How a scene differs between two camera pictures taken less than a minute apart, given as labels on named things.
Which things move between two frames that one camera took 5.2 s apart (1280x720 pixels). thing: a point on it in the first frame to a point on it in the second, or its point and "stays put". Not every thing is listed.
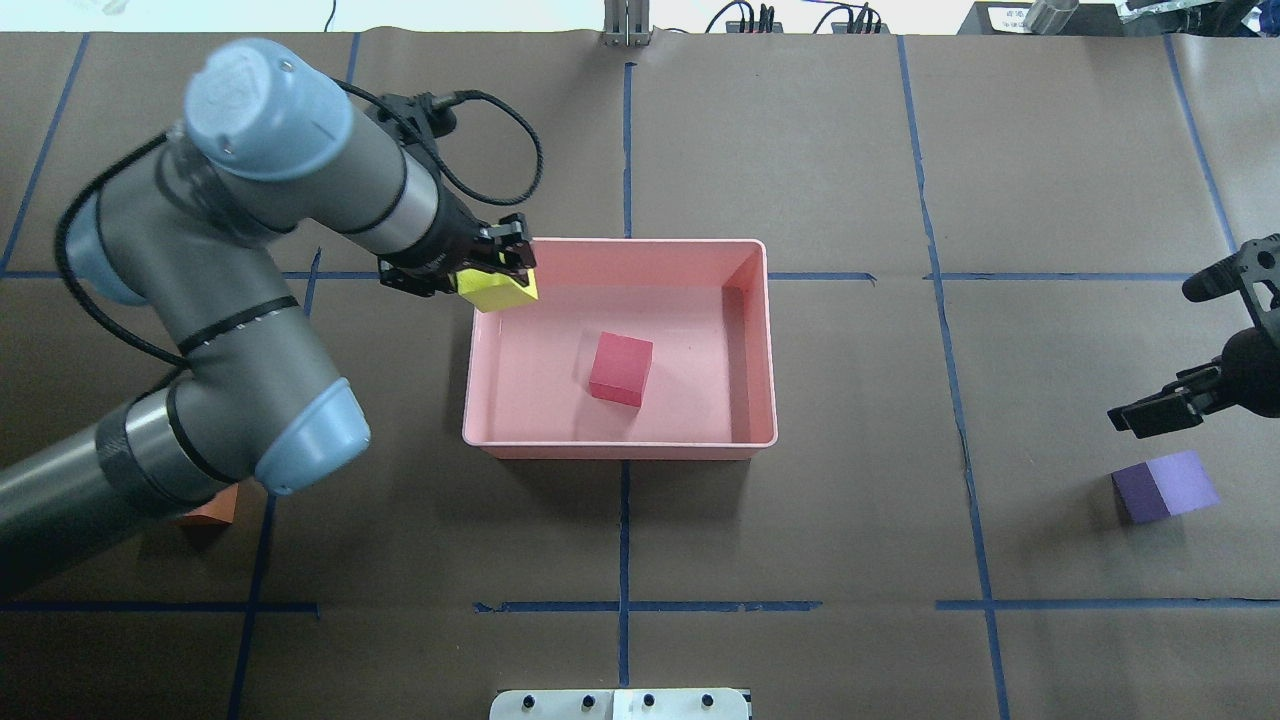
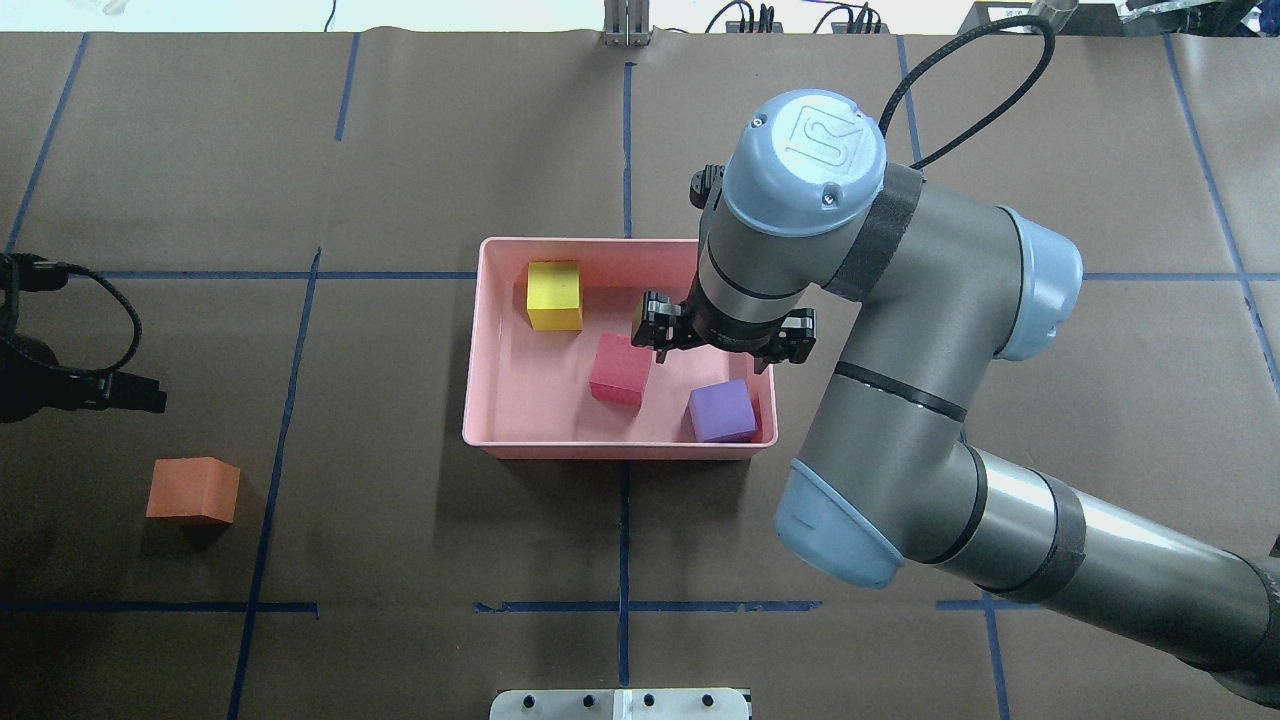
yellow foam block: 489,290 to 553,296
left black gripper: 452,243 to 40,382
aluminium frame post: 626,22 stays put
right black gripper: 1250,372 to 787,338
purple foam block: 1165,487 to 723,411
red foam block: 620,369 stays put
